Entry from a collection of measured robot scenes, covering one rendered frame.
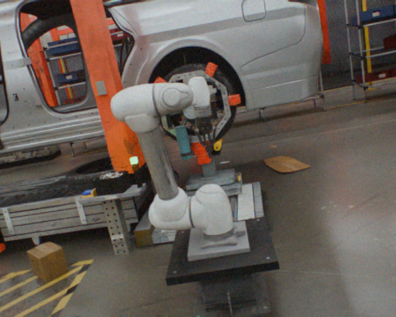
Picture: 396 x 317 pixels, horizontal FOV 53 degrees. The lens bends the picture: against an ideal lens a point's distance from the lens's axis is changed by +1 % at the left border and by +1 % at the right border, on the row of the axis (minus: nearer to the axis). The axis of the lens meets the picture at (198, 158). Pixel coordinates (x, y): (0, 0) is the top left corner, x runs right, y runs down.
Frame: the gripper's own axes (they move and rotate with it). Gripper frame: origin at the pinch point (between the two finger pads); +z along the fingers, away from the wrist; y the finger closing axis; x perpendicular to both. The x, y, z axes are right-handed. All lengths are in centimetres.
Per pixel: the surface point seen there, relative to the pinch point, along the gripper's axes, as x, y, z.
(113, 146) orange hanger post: 48, -71, -1
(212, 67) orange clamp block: 90, 3, -41
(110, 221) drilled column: 30, -79, 47
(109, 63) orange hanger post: 49, -61, -56
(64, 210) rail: 55, -123, 44
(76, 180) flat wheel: 69, -114, 26
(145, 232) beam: 36, -58, 61
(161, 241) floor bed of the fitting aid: 35, -48, 69
